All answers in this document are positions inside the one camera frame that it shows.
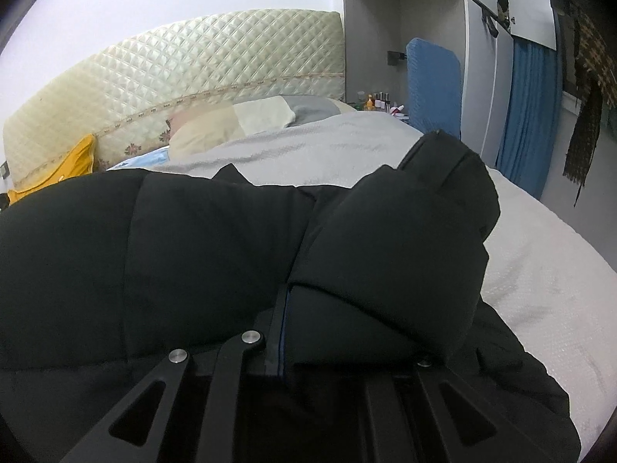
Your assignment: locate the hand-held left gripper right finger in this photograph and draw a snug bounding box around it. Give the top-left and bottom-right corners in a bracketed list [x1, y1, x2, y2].
[364, 356, 502, 463]

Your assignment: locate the yellow garment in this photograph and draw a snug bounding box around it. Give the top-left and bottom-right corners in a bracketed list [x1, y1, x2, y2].
[7, 134, 98, 205]

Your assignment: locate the blue padded board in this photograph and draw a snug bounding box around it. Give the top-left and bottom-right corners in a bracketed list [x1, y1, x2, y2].
[405, 37, 462, 140]

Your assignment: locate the dark patterned hanging scarf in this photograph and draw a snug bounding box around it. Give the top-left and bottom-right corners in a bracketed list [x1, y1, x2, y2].
[562, 8, 612, 208]

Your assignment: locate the beige pillow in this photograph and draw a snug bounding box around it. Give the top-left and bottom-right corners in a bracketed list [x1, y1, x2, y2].
[164, 95, 298, 158]

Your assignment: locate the white wardrobe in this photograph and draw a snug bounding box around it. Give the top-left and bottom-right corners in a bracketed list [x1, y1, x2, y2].
[340, 0, 560, 171]

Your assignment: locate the grey blanket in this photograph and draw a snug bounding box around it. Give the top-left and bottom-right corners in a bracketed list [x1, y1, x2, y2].
[145, 96, 425, 188]

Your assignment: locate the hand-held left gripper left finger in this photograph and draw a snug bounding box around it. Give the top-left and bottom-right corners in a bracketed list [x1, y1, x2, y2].
[62, 284, 290, 463]

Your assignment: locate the group of toiletry bottles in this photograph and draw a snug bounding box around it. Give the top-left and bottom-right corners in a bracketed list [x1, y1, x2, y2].
[351, 90, 410, 117]

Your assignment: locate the black puffer jacket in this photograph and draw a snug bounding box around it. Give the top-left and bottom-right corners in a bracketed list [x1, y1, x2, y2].
[0, 130, 583, 463]

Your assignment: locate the light blue printed cloth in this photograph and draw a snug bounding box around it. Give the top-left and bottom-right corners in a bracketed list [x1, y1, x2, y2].
[105, 147, 175, 171]

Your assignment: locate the white bed sheet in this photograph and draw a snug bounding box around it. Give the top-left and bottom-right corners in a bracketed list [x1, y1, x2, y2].
[477, 163, 617, 463]

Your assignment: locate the blue curtain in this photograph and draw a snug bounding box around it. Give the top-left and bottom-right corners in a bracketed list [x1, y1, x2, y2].
[496, 36, 564, 200]

